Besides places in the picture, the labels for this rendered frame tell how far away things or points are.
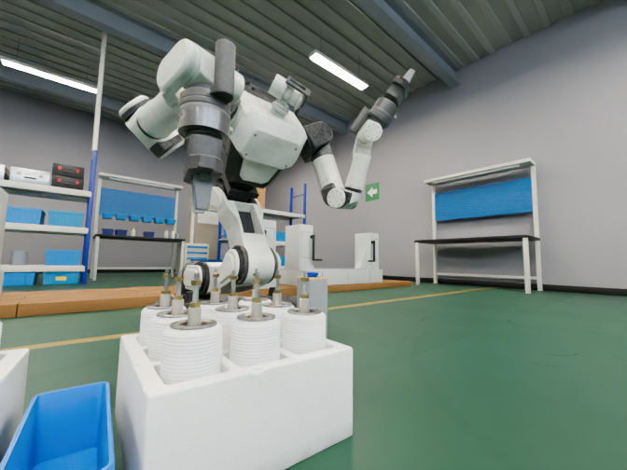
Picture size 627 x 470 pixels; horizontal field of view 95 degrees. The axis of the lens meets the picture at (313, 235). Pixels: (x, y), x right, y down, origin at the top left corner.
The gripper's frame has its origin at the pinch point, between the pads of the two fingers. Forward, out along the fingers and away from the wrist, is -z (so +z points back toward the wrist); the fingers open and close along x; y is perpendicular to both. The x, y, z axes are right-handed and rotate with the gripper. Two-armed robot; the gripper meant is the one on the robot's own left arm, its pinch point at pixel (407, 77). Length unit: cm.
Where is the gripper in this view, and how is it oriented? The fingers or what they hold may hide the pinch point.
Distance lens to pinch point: 121.4
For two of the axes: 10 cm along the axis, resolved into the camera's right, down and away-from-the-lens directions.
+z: -5.7, 8.1, 1.5
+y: -7.7, -5.9, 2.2
